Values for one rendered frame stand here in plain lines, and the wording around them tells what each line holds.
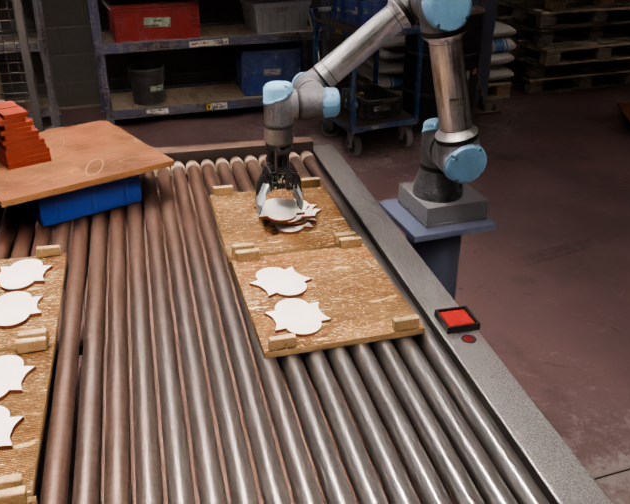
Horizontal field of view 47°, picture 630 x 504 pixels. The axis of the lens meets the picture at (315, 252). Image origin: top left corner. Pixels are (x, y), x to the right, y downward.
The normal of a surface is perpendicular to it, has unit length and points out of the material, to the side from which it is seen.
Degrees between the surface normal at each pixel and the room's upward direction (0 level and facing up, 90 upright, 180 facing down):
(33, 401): 0
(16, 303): 0
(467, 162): 98
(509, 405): 0
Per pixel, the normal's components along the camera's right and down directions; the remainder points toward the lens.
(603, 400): 0.00, -0.88
